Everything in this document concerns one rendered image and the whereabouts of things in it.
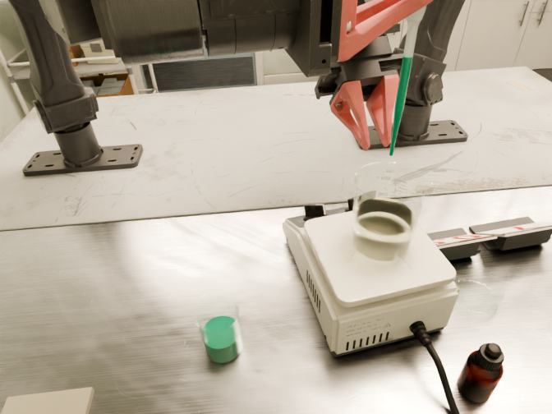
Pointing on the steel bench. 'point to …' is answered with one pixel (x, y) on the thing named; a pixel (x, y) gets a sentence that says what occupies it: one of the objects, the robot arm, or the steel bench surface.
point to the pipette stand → (51, 402)
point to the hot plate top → (350, 292)
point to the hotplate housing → (356, 333)
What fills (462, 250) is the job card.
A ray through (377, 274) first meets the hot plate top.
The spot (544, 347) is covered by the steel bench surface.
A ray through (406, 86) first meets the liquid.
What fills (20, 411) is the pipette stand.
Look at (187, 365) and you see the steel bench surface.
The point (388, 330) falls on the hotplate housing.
